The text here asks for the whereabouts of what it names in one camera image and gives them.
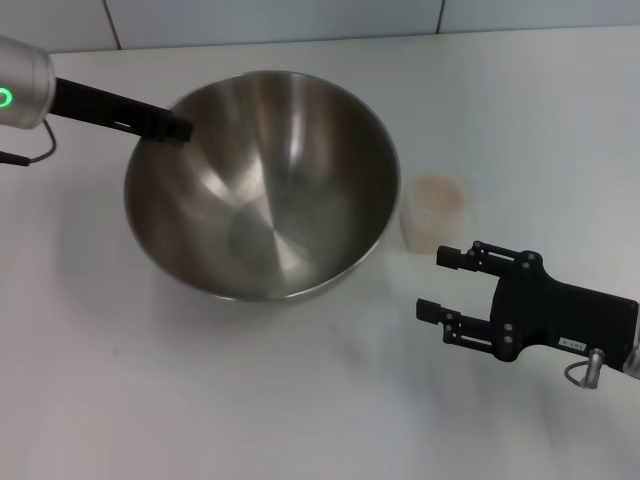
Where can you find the large stainless steel bowl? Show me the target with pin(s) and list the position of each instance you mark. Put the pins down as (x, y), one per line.
(280, 200)

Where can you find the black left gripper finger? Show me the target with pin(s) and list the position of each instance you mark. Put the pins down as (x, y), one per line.
(165, 127)

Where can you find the clear plastic measuring cup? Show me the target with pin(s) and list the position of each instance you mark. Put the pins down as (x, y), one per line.
(425, 235)

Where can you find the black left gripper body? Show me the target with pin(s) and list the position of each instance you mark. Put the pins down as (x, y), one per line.
(90, 105)

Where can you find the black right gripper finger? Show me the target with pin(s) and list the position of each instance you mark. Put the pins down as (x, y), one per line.
(467, 332)
(485, 257)

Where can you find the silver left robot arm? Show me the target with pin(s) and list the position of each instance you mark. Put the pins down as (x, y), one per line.
(25, 85)

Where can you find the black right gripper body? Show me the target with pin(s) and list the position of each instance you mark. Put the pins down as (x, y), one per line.
(545, 315)

